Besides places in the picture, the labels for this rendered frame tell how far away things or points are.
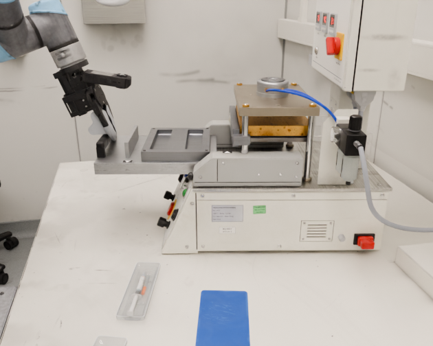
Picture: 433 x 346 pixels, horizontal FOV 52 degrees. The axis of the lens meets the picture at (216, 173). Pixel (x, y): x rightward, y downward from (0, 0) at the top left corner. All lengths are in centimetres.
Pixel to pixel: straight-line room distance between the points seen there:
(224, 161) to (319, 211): 26
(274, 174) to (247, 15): 168
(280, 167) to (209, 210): 19
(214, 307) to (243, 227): 22
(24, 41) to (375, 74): 77
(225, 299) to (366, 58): 58
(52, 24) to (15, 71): 148
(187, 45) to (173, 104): 33
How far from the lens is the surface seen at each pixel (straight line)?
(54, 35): 113
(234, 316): 93
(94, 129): 117
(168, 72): 255
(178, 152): 106
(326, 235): 111
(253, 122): 107
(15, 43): 110
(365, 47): 99
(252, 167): 101
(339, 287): 104
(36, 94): 260
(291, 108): 101
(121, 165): 108
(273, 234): 108
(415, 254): 112
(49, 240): 124
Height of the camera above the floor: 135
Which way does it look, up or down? 22 degrees down
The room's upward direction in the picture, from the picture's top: straight up
